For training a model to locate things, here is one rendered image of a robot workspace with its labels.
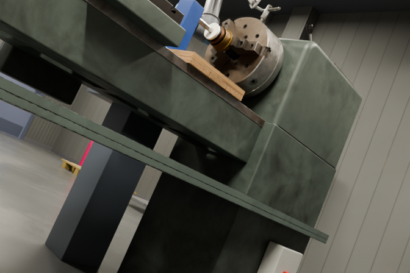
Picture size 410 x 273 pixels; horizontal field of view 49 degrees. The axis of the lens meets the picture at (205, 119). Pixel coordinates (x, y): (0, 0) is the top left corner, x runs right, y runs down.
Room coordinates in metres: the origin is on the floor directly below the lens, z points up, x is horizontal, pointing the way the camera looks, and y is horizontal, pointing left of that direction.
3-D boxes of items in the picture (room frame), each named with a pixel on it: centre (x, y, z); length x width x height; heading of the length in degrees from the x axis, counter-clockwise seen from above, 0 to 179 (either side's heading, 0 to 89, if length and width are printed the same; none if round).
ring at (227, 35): (1.69, 0.07, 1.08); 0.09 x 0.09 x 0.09; 45
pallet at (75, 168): (6.73, 1.10, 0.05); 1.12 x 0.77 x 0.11; 40
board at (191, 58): (1.62, 0.14, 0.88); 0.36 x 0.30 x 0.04; 45
